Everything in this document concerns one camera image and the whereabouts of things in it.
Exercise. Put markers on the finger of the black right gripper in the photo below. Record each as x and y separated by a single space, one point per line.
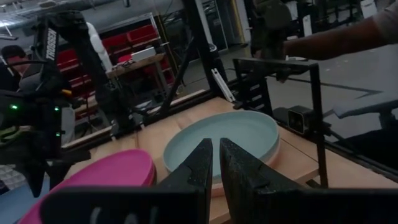
36 180
56 174

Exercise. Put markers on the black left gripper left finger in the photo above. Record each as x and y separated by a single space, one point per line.
199 168

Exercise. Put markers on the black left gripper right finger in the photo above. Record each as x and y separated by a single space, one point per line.
242 177

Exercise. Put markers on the light blue plate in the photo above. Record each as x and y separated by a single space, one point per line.
236 130

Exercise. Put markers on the pink plate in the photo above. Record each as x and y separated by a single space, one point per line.
109 171

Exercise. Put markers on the person's forearm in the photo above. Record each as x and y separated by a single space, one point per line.
342 37

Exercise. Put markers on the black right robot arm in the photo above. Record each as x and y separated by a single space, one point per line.
71 46

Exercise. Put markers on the wooden workbench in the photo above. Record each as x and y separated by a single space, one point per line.
136 63

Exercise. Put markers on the white box on workbench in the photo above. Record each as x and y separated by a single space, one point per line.
143 53

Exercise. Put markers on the grey chair seat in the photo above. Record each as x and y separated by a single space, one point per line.
367 104

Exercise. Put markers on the shelving with red bins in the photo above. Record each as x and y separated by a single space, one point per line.
140 32

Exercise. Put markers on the dark green bag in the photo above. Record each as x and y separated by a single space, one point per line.
270 18

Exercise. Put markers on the black table-level camera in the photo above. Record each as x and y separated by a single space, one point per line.
300 119

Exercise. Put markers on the wooden shelf with black frame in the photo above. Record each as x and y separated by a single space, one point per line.
317 124

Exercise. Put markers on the black aluminium rig frame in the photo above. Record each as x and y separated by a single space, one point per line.
202 37

